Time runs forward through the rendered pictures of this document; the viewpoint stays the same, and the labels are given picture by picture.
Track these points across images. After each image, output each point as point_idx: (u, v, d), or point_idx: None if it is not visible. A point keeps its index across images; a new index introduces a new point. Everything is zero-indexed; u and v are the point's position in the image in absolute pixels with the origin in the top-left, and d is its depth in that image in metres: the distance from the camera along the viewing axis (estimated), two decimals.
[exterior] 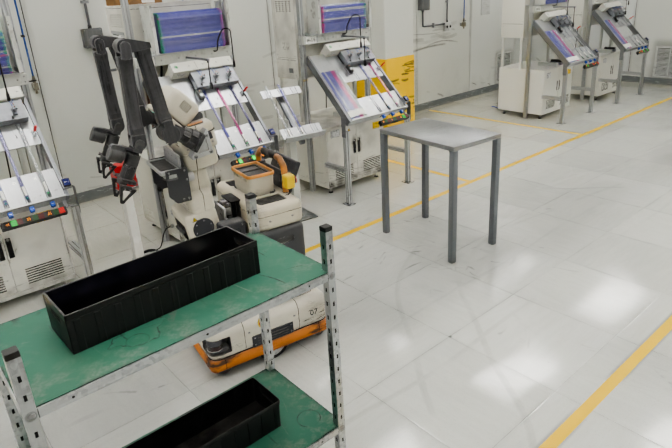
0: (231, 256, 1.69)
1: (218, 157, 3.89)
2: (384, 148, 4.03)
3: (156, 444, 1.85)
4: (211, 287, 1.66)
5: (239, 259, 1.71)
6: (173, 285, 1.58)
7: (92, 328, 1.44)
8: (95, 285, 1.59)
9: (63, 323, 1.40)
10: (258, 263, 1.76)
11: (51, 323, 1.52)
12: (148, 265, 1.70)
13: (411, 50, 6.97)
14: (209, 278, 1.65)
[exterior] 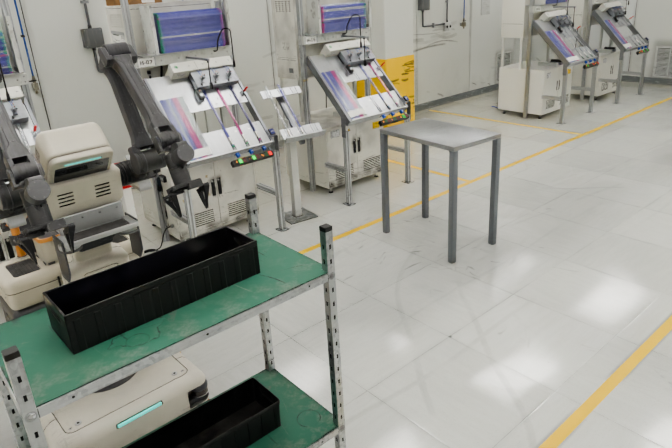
0: (231, 256, 1.69)
1: (218, 157, 3.89)
2: (384, 148, 4.03)
3: (156, 444, 1.85)
4: (211, 287, 1.66)
5: (239, 259, 1.71)
6: (173, 285, 1.58)
7: (92, 328, 1.44)
8: (95, 285, 1.59)
9: (63, 323, 1.40)
10: (258, 263, 1.76)
11: (51, 323, 1.52)
12: (148, 265, 1.70)
13: (411, 50, 6.97)
14: (209, 278, 1.65)
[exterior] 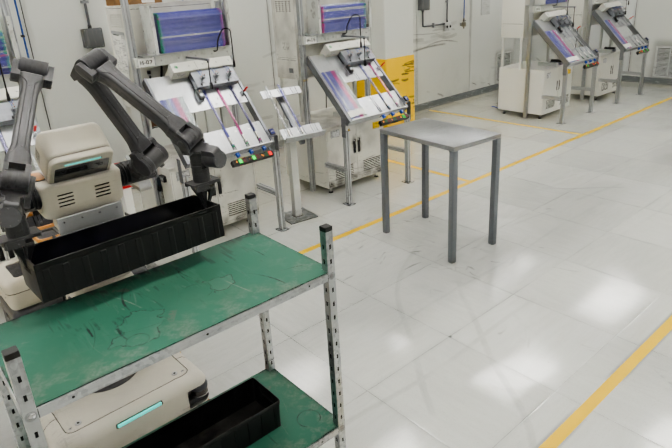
0: (195, 218, 1.80)
1: None
2: (384, 148, 4.03)
3: (156, 444, 1.85)
4: (176, 247, 1.77)
5: (203, 221, 1.82)
6: (139, 242, 1.69)
7: (61, 279, 1.55)
8: (66, 245, 1.70)
9: (33, 273, 1.51)
10: (222, 226, 1.87)
11: (24, 279, 1.63)
12: (118, 228, 1.81)
13: (411, 50, 6.97)
14: (174, 238, 1.76)
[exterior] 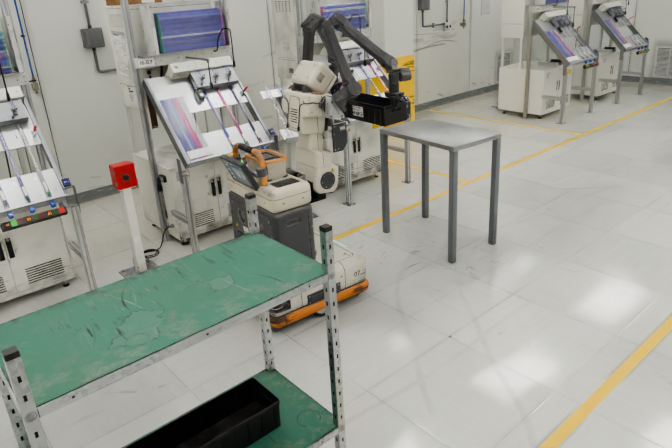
0: None
1: (218, 157, 3.89)
2: (384, 148, 4.03)
3: (156, 444, 1.85)
4: None
5: None
6: (373, 101, 3.46)
7: None
8: (369, 109, 3.25)
9: (404, 106, 3.23)
10: None
11: (386, 122, 3.18)
12: (351, 106, 3.38)
13: (411, 50, 6.97)
14: (363, 102, 3.55)
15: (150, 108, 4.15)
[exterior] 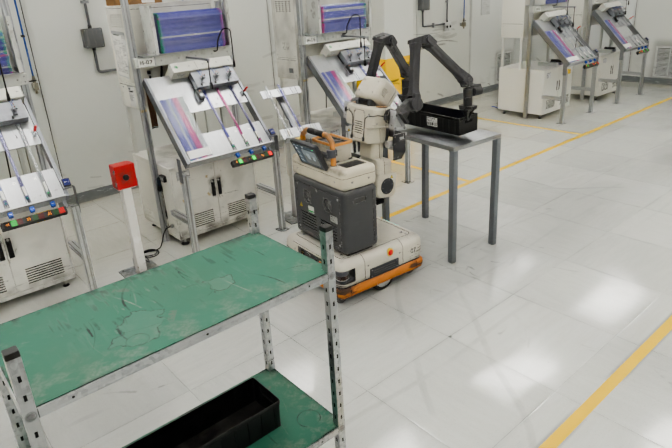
0: (423, 106, 3.99)
1: (218, 157, 3.89)
2: (384, 148, 4.03)
3: (156, 444, 1.85)
4: None
5: (422, 108, 4.02)
6: (443, 112, 3.85)
7: None
8: (444, 120, 3.65)
9: (475, 117, 3.62)
10: None
11: (460, 132, 3.57)
12: (425, 117, 3.77)
13: None
14: (432, 113, 3.94)
15: (150, 108, 4.15)
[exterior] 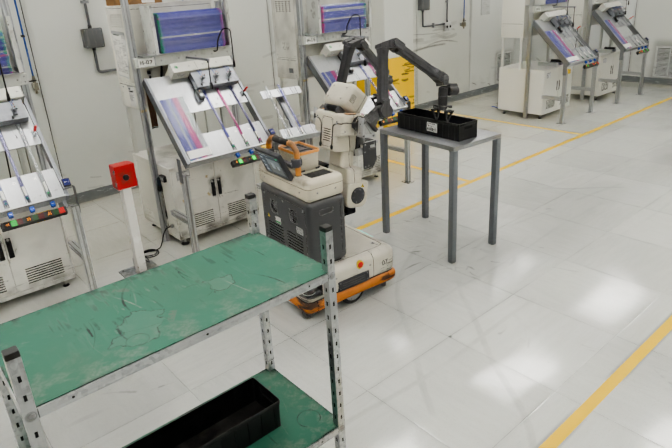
0: (423, 112, 4.01)
1: (218, 157, 3.89)
2: (384, 148, 4.03)
3: (156, 444, 1.85)
4: None
5: (421, 114, 4.03)
6: (443, 118, 3.87)
7: None
8: (443, 126, 3.66)
9: (475, 124, 3.63)
10: None
11: (460, 138, 3.58)
12: (425, 122, 3.78)
13: (411, 50, 6.97)
14: (432, 119, 3.96)
15: (150, 108, 4.15)
